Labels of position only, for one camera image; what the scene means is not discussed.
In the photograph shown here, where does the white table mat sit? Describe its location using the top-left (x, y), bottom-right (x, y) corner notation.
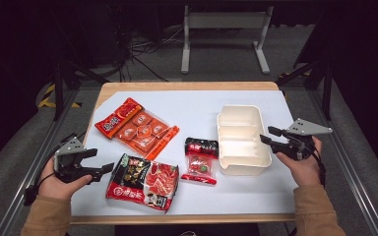
top-left (70, 89), bottom-right (299, 217)

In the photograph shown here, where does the white divided plastic container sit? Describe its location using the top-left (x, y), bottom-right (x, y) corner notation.
top-left (217, 104), bottom-right (273, 177)

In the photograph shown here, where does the person's right hand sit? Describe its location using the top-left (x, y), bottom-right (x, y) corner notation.
top-left (275, 136), bottom-right (324, 189)

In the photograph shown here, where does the bundle of black floor cables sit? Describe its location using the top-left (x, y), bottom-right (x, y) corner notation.
top-left (109, 6), bottom-right (185, 83)

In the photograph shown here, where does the yellow black floor tape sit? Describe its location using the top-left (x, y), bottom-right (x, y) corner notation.
top-left (37, 83), bottom-right (82, 109)

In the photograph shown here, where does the person's left hand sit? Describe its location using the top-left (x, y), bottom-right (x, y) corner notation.
top-left (38, 156), bottom-right (94, 202)

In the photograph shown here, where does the large black red packet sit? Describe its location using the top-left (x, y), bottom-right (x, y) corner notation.
top-left (105, 152), bottom-right (180, 214)

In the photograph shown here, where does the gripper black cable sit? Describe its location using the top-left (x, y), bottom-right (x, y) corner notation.
top-left (23, 171), bottom-right (57, 207)
top-left (309, 144), bottom-right (328, 189)

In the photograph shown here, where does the black metal stand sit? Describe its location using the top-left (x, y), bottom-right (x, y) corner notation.
top-left (45, 6), bottom-right (111, 122)
top-left (275, 32), bottom-right (336, 121)

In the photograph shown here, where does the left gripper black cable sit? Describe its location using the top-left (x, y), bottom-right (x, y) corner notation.
top-left (23, 171), bottom-right (57, 207)

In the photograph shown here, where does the orange hotpot seasoning packet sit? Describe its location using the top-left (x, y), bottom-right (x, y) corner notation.
top-left (94, 96), bottom-right (180, 161)

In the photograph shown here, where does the aluminium rail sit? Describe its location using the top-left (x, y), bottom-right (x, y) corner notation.
top-left (306, 88), bottom-right (378, 236)
top-left (0, 88), bottom-right (82, 236)

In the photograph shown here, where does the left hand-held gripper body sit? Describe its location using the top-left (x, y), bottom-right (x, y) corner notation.
top-left (52, 136), bottom-right (95, 185)

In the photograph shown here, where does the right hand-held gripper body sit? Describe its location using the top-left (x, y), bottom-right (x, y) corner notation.
top-left (271, 117), bottom-right (334, 162)

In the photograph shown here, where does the small red black packet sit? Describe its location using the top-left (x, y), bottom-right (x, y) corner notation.
top-left (180, 137), bottom-right (220, 186)

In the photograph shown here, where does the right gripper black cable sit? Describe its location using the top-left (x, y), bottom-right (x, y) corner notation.
top-left (309, 144), bottom-right (328, 189)

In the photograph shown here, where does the desk with white metal frame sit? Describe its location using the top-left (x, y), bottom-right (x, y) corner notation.
top-left (180, 4), bottom-right (275, 76)

